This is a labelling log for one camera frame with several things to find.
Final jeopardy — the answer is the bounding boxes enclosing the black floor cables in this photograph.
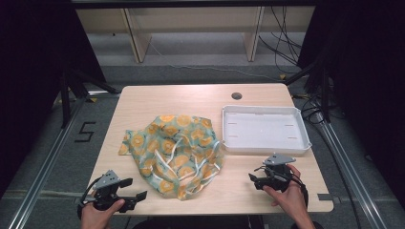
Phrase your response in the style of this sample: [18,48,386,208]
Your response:
[299,94,327,126]

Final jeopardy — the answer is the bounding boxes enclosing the black metal stand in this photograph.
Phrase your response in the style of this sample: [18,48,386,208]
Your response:
[284,58,332,124]
[59,67,121,129]

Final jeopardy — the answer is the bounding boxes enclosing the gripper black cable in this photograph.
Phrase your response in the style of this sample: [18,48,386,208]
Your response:
[285,174,309,208]
[76,177,105,221]

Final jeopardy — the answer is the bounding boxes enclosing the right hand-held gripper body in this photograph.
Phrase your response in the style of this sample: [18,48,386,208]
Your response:
[256,153,297,193]

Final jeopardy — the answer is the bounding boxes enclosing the aluminium floor rail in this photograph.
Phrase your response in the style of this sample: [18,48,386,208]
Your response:
[7,97,88,229]
[313,112,389,229]

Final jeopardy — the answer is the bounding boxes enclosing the black hanging cables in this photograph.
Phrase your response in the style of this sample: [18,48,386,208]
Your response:
[257,6,303,74]

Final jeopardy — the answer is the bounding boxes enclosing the person's left hand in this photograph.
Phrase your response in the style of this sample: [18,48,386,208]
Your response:
[80,198,126,229]

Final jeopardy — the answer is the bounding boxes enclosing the person's right hand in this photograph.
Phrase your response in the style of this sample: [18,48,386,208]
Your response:
[262,163,309,220]

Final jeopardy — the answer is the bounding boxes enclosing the white plastic tray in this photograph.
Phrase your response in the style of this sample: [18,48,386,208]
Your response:
[221,105,313,156]

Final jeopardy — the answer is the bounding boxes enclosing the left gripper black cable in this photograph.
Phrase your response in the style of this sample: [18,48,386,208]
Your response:
[76,177,105,221]

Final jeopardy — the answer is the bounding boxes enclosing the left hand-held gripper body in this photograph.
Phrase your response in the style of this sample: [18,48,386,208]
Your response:
[91,169,129,212]

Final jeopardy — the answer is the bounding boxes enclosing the light wooden desk frame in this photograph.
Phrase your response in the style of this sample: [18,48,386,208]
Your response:
[75,6,316,64]

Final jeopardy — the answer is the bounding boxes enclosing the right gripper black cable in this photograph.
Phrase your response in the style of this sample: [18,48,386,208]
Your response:
[285,174,309,208]

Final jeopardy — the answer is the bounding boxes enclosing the person's dark lap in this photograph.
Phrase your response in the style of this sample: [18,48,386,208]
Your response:
[131,215,266,229]

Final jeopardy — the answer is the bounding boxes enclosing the dark curtain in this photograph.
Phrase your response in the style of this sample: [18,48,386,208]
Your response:
[297,0,405,201]
[0,0,106,198]

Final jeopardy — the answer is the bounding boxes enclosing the orange-print green fabric bag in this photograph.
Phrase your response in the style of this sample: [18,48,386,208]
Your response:
[117,114,225,201]

